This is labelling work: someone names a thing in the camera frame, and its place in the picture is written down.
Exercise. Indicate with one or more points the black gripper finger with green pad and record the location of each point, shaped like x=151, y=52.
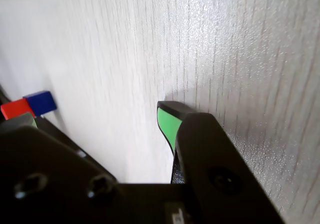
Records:
x=37, y=169
x=207, y=146

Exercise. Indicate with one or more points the red cube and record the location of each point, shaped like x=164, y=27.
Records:
x=15, y=108

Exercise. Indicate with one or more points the blue cube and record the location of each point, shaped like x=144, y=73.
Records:
x=41, y=103

